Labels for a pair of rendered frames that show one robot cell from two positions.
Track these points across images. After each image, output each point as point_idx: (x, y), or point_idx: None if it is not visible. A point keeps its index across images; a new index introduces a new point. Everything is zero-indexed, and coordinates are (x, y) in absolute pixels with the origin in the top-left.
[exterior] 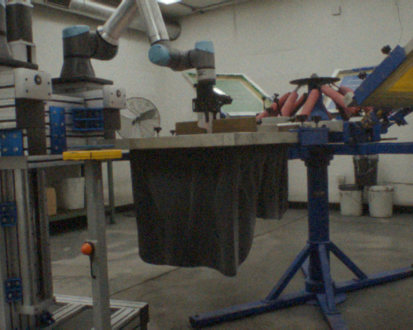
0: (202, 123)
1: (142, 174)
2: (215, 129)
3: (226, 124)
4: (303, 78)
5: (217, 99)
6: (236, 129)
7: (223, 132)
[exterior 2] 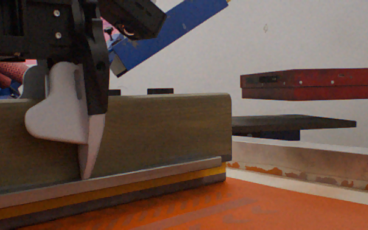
0: (59, 117)
1: None
2: (103, 143)
3: (151, 118)
4: None
5: (127, 10)
6: (184, 139)
7: (136, 153)
